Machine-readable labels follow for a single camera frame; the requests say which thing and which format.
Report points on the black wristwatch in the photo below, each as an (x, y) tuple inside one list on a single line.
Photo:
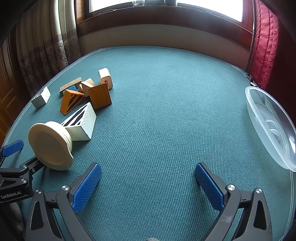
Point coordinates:
[(251, 81)]

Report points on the cream round wooden spool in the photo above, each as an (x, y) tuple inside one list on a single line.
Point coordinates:
[(46, 143)]

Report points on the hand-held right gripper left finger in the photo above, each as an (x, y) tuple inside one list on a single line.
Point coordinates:
[(86, 187)]

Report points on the blue block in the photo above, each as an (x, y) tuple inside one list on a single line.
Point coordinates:
[(72, 88)]

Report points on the wood grain rectangular block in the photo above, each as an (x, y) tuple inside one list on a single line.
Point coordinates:
[(99, 96)]

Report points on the orange striped wedge block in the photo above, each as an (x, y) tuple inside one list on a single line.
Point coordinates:
[(67, 102)]

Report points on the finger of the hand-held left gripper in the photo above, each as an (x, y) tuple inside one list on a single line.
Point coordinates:
[(13, 147), (34, 164)]

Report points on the red quilted curtain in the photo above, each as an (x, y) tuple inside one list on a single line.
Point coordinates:
[(266, 46)]

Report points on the black cylinder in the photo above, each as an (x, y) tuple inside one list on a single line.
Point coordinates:
[(170, 1)]

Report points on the small white striped block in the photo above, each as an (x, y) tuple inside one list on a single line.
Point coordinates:
[(41, 98)]

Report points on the dark brown wooden block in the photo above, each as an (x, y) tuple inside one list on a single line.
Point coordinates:
[(70, 83)]

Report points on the beige patterned curtain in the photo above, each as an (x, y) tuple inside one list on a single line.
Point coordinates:
[(46, 46)]

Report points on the large white striped wedge block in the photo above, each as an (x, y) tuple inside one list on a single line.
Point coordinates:
[(85, 125)]

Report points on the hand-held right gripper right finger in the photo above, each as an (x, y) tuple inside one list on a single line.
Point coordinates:
[(209, 187)]

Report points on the clear drinking glass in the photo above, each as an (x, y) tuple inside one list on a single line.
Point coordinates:
[(138, 2)]

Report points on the clear plastic bowl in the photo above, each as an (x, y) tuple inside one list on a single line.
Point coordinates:
[(266, 115)]

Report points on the light wooden wedge block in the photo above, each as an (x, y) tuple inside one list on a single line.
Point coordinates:
[(86, 84)]

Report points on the window with wooden frame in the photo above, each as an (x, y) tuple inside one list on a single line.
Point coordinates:
[(185, 5)]

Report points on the white charger plug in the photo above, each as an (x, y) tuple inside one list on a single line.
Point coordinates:
[(105, 75)]

